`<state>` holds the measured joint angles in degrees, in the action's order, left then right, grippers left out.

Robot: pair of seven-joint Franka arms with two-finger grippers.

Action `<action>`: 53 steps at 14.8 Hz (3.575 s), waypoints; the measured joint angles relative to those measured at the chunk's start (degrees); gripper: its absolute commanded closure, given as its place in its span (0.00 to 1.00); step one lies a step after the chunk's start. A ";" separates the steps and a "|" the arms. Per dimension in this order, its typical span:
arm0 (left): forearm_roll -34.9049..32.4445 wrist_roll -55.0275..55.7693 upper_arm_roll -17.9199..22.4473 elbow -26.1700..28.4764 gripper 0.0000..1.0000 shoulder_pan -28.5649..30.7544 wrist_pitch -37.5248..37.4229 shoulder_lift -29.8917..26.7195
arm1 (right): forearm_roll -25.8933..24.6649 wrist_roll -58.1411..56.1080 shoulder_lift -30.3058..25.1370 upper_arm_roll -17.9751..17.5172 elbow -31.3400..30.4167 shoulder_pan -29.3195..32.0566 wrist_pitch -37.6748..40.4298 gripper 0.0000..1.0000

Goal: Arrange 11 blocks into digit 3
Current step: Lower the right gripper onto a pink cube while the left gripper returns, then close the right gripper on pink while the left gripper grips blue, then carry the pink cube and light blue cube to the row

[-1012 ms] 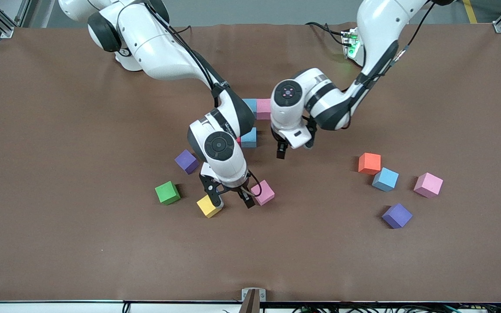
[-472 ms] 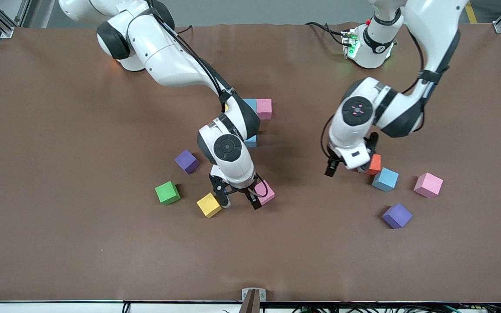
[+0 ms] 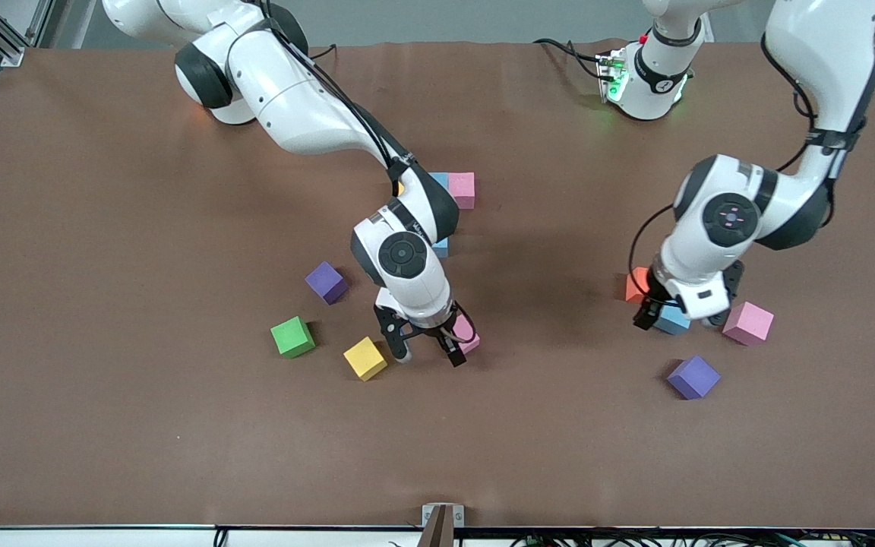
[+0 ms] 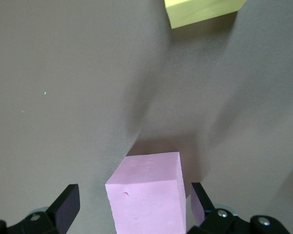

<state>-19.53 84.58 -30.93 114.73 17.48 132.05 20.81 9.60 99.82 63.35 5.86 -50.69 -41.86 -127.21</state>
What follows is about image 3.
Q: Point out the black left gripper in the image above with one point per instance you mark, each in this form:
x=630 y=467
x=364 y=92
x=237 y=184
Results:
x=657 y=292

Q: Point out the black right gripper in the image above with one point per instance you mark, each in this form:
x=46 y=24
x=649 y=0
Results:
x=424 y=332

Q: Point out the pink foam cube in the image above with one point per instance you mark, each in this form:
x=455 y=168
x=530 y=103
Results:
x=472 y=342
x=462 y=190
x=747 y=322

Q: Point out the light blue foam cube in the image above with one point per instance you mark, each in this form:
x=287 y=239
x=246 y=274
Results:
x=442 y=247
x=440 y=179
x=673 y=323

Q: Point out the purple foam cube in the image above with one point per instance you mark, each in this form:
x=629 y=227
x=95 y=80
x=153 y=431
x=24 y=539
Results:
x=325 y=281
x=693 y=376

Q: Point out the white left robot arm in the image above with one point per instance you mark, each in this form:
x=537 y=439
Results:
x=825 y=45

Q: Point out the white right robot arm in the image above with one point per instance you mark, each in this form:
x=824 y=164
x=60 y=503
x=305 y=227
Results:
x=301 y=99

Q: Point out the orange foam cube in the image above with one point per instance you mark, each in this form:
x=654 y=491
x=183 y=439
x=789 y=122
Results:
x=635 y=285

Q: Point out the green foam cube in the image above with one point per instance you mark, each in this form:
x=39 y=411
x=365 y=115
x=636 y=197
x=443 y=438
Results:
x=292 y=336

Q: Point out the brown table mat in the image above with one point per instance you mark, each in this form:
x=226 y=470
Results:
x=179 y=425

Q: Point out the metal table edge bracket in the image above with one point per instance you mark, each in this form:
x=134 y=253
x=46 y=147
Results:
x=428 y=515

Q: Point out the aluminium frame profile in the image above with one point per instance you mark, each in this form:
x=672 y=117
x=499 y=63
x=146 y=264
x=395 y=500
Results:
x=12 y=55

